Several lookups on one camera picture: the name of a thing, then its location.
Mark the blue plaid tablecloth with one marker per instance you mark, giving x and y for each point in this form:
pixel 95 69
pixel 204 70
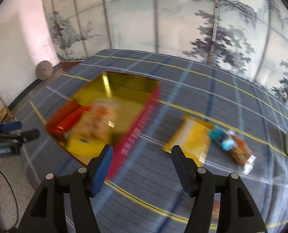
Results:
pixel 146 195

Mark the yellow snack packet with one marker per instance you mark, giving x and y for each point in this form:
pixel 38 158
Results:
pixel 192 137

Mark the fried twist snack bag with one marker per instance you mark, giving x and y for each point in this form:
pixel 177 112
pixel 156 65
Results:
pixel 97 123

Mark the blue candy packet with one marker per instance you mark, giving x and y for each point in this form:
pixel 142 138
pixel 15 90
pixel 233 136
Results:
pixel 223 137

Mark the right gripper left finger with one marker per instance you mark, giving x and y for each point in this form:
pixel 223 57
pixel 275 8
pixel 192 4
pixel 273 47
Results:
pixel 46 210

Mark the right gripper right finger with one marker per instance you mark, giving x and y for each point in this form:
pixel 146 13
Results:
pixel 238 211

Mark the red gold toffee tin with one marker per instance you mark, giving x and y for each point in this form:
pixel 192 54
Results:
pixel 137 97

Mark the red snack box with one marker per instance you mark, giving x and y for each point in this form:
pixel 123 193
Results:
pixel 65 118

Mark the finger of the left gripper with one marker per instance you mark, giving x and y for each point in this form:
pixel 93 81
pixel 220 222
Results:
pixel 8 127
pixel 25 136

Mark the painted folding screen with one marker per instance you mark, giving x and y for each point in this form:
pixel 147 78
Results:
pixel 246 37

